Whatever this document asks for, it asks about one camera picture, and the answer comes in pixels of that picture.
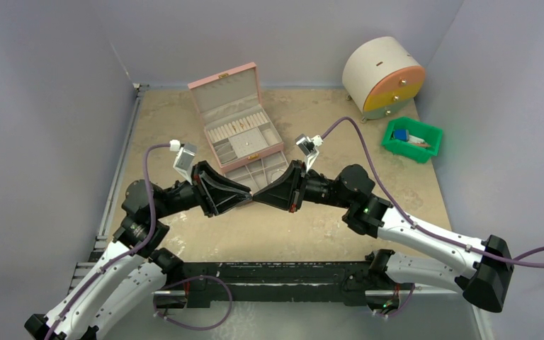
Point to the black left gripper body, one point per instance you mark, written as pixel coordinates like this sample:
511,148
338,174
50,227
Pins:
180,195

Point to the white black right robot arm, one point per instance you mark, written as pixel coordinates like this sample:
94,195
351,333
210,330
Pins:
451,261

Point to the white tool in bin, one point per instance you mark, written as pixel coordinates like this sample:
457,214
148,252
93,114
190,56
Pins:
418,142

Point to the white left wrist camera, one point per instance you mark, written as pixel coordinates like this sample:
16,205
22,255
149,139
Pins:
185,154

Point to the green plastic bin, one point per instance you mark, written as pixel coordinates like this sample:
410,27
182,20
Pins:
433,135

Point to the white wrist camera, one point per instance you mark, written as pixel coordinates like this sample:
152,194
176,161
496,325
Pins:
185,154
310,148

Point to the pink jewelry box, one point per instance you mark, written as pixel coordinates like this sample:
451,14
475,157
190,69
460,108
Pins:
230,106

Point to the blue block in bin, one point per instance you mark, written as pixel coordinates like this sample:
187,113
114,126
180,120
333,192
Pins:
401,134

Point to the pink jewelry box drawer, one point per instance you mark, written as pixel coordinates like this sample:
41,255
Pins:
261,172

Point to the aluminium table frame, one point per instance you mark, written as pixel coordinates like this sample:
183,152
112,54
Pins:
101,240

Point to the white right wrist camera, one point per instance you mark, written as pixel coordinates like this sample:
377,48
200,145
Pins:
310,148

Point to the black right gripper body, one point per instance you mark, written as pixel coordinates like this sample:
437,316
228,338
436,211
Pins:
299,186

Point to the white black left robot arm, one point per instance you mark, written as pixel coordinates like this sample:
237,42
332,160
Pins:
134,264

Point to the round white drawer cabinet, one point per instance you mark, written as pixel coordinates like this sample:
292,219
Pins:
382,77

